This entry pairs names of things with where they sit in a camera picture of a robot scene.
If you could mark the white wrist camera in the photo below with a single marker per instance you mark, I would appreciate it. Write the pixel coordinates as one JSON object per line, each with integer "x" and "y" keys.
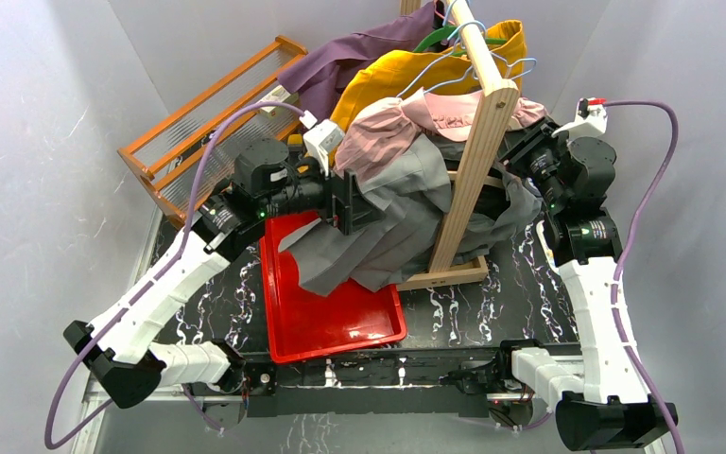
{"x": 320, "y": 139}
{"x": 590, "y": 120}

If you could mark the black metal base frame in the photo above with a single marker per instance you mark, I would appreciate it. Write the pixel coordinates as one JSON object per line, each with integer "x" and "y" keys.
{"x": 470, "y": 381}

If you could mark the small white box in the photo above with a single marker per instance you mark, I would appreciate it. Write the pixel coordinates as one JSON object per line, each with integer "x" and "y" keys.
{"x": 277, "y": 96}

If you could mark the grey pleated skirt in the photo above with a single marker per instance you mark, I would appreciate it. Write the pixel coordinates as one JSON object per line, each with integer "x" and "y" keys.
{"x": 414, "y": 193}

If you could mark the pink ruffled garment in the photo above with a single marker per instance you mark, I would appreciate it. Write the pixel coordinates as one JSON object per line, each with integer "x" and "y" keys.
{"x": 384, "y": 130}

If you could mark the small yellow black object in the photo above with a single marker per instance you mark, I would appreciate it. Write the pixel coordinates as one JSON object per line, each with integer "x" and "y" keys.
{"x": 295, "y": 144}

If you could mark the red plastic tray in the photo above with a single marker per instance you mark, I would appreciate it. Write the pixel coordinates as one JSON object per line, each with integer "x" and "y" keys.
{"x": 302, "y": 325}

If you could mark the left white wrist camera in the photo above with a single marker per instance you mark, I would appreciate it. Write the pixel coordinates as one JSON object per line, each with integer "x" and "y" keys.
{"x": 320, "y": 139}

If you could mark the orange wooden shoe rack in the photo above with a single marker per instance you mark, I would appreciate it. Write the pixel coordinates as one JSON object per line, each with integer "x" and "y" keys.
{"x": 165, "y": 159}

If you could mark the green hanger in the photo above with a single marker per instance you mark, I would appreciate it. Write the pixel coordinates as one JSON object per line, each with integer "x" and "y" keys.
{"x": 445, "y": 36}

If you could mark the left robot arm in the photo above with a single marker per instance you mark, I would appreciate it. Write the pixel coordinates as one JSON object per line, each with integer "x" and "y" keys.
{"x": 119, "y": 346}

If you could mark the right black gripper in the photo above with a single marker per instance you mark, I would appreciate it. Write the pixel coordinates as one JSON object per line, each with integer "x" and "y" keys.
{"x": 515, "y": 146}

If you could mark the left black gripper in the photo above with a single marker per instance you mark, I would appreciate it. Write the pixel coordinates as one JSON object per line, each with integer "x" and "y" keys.
{"x": 349, "y": 200}

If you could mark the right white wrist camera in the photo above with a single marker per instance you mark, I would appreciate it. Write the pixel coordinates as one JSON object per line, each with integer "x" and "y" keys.
{"x": 590, "y": 120}

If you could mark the wooden clothes rack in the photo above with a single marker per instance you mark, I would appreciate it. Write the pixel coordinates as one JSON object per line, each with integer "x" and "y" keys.
{"x": 492, "y": 117}

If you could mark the purple garment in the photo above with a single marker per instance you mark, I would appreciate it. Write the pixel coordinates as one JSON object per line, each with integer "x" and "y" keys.
{"x": 319, "y": 78}

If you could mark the blue wire hanger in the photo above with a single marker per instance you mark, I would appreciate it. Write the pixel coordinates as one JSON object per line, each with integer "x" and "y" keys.
{"x": 463, "y": 44}

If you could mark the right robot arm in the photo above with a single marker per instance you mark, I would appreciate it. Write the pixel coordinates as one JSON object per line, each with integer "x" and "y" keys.
{"x": 609, "y": 403}

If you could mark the mustard yellow garment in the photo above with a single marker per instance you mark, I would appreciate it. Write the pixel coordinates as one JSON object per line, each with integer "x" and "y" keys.
{"x": 371, "y": 84}

